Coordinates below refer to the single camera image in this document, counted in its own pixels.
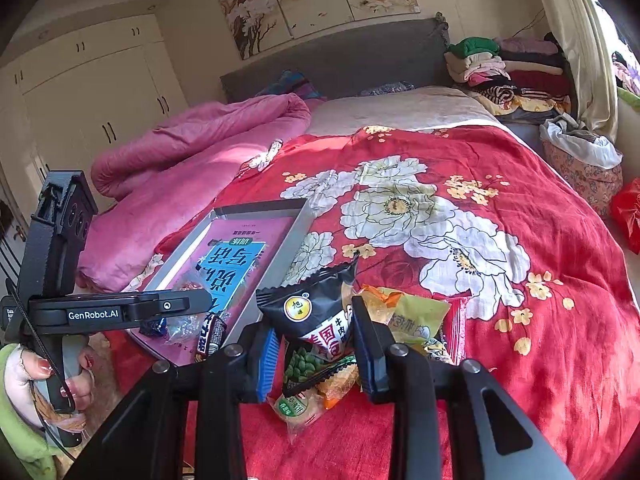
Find stack of folded clothes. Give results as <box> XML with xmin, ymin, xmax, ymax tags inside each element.
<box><xmin>444</xmin><ymin>35</ymin><xmax>575</xmax><ymax>125</ymax></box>

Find cream wardrobe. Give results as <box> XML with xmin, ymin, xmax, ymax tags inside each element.
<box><xmin>1</xmin><ymin>14</ymin><xmax>188</xmax><ymax>224</ymax></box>

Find grey tray box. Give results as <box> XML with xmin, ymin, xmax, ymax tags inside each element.
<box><xmin>140</xmin><ymin>198</ymin><xmax>314</xmax><ymax>346</ymax></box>

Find grey bed headboard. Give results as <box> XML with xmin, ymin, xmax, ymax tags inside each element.
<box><xmin>220</xmin><ymin>14</ymin><xmax>452</xmax><ymax>102</ymax></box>

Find pink fleece blanket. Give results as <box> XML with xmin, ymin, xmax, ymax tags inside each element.
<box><xmin>76</xmin><ymin>93</ymin><xmax>311</xmax><ymax>292</ymax></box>

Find red plastic bag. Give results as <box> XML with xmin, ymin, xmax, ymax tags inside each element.
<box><xmin>611</xmin><ymin>178</ymin><xmax>640</xmax><ymax>255</ymax></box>

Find left hand red nails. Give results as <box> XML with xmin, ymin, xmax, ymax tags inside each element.
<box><xmin>1</xmin><ymin>344</ymin><xmax>99</xmax><ymax>429</ymax></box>

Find orange clear snack packet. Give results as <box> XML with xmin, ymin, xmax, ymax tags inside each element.
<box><xmin>269</xmin><ymin>285</ymin><xmax>452</xmax><ymax>437</ymax></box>

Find red floral bedspread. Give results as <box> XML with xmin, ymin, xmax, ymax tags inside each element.
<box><xmin>104</xmin><ymin>123</ymin><xmax>640</xmax><ymax>480</ymax></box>

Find red snack stick packet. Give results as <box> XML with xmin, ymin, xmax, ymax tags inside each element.
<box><xmin>442</xmin><ymin>297</ymin><xmax>469</xmax><ymax>365</ymax></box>

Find cream curtain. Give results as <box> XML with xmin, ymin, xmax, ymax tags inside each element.
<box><xmin>541</xmin><ymin>0</ymin><xmax>618</xmax><ymax>141</ymax></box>

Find black beef snack packet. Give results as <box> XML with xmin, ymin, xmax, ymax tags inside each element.
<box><xmin>256</xmin><ymin>256</ymin><xmax>359</xmax><ymax>362</ymax></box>

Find blue cookie packet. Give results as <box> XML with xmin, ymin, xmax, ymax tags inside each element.
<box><xmin>139</xmin><ymin>318</ymin><xmax>168</xmax><ymax>338</ymax></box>

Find pink and blue book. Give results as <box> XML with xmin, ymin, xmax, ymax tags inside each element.
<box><xmin>128</xmin><ymin>216</ymin><xmax>293</xmax><ymax>365</ymax></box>

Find beige bed sheet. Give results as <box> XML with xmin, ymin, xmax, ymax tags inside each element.
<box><xmin>306</xmin><ymin>87</ymin><xmax>504</xmax><ymax>136</ymax></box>

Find floral laundry bag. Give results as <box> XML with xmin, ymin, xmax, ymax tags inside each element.
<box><xmin>539</xmin><ymin>114</ymin><xmax>623</xmax><ymax>218</ymax></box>

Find green pea snack packet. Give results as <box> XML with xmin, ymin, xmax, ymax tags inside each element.
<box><xmin>282</xmin><ymin>339</ymin><xmax>359</xmax><ymax>402</ymax></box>

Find black chocolate bar wrapper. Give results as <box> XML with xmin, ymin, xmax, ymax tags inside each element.
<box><xmin>194</xmin><ymin>313</ymin><xmax>227</xmax><ymax>362</ymax></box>

